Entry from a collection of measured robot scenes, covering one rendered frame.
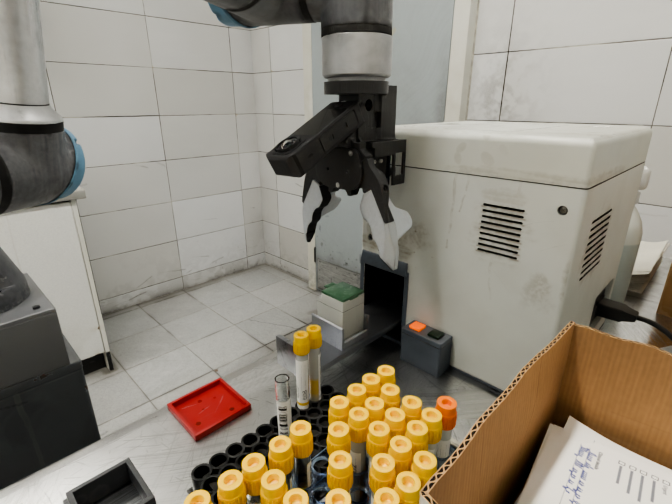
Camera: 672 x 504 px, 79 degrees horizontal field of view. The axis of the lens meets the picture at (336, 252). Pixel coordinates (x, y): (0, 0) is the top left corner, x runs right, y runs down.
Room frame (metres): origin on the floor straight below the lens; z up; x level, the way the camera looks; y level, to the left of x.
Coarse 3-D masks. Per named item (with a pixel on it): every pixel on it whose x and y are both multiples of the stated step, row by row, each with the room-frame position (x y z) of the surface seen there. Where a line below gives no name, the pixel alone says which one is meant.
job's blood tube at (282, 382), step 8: (280, 376) 0.30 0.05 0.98; (288, 376) 0.30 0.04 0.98; (280, 384) 0.29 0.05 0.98; (288, 384) 0.29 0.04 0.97; (280, 392) 0.29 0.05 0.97; (288, 392) 0.29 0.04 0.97; (280, 400) 0.29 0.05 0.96; (288, 400) 0.29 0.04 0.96; (280, 408) 0.29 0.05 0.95; (288, 408) 0.29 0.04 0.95; (280, 416) 0.29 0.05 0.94; (288, 416) 0.29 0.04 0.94; (280, 424) 0.29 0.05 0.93; (288, 424) 0.29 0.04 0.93; (280, 432) 0.29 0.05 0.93; (288, 432) 0.29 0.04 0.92
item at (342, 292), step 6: (342, 282) 0.49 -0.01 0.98; (330, 288) 0.47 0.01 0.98; (336, 288) 0.47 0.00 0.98; (342, 288) 0.47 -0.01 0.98; (348, 288) 0.47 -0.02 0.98; (354, 288) 0.47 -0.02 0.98; (330, 294) 0.45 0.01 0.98; (336, 294) 0.45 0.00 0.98; (342, 294) 0.45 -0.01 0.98; (348, 294) 0.45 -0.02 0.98; (354, 294) 0.45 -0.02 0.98; (342, 300) 0.44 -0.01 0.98
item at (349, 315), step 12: (324, 300) 0.46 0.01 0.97; (336, 300) 0.44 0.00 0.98; (348, 300) 0.44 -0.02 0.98; (360, 300) 0.46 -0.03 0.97; (324, 312) 0.46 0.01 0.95; (336, 312) 0.44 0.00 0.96; (348, 312) 0.44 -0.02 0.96; (360, 312) 0.46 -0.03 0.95; (336, 324) 0.44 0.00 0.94; (348, 324) 0.44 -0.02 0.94; (360, 324) 0.46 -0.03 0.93; (348, 336) 0.44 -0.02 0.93
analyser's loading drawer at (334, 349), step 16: (368, 304) 0.55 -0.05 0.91; (384, 304) 0.55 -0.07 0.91; (320, 320) 0.46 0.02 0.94; (368, 320) 0.46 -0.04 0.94; (384, 320) 0.50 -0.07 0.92; (400, 320) 0.51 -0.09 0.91; (336, 336) 0.44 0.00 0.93; (368, 336) 0.46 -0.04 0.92; (288, 352) 0.42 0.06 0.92; (320, 352) 0.43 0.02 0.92; (336, 352) 0.43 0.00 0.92; (352, 352) 0.44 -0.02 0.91; (288, 368) 0.42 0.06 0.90
